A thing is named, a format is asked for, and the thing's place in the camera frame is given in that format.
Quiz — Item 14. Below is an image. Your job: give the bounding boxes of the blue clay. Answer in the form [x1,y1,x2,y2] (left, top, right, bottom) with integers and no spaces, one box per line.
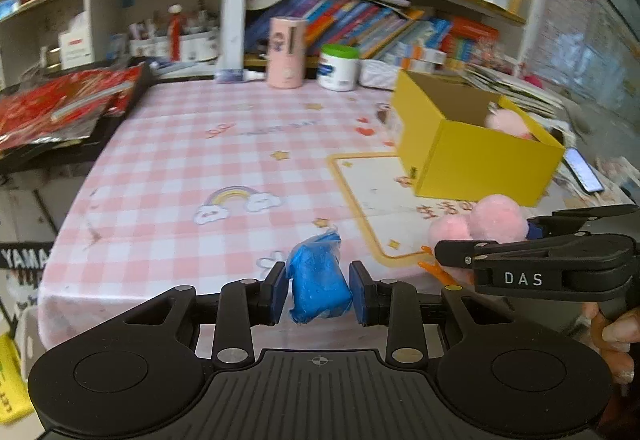
[286,229,354,324]

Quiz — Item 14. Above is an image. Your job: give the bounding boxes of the white cups with pens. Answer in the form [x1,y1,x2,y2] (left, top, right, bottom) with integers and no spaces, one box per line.
[126,3,222,64]

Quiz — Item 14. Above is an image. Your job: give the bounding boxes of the white jar with green lid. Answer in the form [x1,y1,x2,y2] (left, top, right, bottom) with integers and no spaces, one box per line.
[316,44,361,92]

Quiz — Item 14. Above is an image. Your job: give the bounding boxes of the orange and white carton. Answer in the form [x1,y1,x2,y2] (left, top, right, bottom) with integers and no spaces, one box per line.
[411,45,448,65]
[400,58,437,74]

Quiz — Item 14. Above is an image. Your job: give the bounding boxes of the smartphone on table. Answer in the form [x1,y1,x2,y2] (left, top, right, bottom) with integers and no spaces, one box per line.
[562,147,606,195]

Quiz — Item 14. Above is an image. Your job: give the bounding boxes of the pink alphabet wall poster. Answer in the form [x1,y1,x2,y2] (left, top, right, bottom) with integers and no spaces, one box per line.
[532,0,596,91]

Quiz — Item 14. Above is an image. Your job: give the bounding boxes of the red foil packets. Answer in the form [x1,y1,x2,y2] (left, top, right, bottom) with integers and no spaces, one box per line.
[0,67,142,152]

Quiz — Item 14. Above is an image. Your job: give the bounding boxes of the red books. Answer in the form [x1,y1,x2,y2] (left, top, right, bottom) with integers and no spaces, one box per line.
[445,17,501,66]

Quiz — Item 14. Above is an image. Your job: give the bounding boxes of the pale wall chart poster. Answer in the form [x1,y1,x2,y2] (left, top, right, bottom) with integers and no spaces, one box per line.
[580,5,640,111]

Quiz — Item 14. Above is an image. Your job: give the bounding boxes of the yellow cardboard box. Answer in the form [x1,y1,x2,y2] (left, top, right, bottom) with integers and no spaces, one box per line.
[389,69,567,208]

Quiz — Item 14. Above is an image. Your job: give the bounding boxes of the black tray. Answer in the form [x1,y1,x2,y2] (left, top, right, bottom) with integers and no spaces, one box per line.
[0,63,155,174]

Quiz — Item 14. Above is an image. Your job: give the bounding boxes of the small glue bottle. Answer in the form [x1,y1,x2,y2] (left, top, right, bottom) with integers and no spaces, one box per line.
[214,68,265,84]

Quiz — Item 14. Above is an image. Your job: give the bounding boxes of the pink plush doll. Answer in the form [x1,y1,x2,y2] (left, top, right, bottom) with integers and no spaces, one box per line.
[486,101,542,142]

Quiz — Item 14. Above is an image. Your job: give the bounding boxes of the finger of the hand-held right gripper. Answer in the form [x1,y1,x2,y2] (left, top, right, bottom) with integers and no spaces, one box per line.
[529,203,640,242]
[434,239,507,279]

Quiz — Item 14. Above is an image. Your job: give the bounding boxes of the yellow packet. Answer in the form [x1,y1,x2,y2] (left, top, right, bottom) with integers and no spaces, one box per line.
[0,331,29,424]

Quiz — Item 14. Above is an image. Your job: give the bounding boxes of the row of blue purple books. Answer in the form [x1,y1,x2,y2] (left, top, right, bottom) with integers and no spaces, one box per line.
[246,0,453,61]

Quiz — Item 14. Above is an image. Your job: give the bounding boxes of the pink checked tablecloth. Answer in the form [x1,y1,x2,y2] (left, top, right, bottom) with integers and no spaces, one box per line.
[37,79,632,357]

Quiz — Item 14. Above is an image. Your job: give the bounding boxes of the white box with red label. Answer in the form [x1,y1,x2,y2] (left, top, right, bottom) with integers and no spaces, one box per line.
[57,27,96,70]

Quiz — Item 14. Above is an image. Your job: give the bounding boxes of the stack of paper booklets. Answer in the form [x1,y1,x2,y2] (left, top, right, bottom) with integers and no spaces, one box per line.
[462,63,566,118]

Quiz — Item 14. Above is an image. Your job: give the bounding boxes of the person's right hand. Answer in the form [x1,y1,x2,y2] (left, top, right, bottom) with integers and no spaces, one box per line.
[589,304,640,392]

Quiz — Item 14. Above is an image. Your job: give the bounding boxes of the white quilted beaded purse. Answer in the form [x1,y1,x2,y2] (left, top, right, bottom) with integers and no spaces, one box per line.
[359,59,402,89]

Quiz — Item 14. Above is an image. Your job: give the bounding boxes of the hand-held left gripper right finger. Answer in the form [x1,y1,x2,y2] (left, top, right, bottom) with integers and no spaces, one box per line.
[348,261,546,369]

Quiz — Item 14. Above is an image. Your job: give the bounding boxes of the white side shelf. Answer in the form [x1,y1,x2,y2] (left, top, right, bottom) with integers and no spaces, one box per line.
[0,0,228,88]

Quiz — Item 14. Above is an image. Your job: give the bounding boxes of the pink cylindrical container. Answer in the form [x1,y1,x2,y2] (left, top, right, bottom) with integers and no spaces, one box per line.
[266,16,308,90]

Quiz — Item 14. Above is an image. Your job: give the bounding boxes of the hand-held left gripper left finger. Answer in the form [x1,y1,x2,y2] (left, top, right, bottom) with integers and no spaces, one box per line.
[95,263,291,369]

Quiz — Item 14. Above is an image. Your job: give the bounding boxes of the pink pompom plush toy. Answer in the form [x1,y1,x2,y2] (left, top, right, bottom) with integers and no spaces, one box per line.
[421,193,532,288]

